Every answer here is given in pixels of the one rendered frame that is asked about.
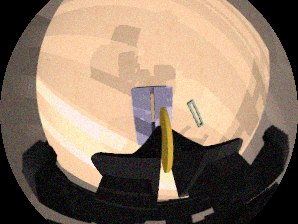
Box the gold coin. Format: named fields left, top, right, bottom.
left=160, top=107, right=173, bottom=173

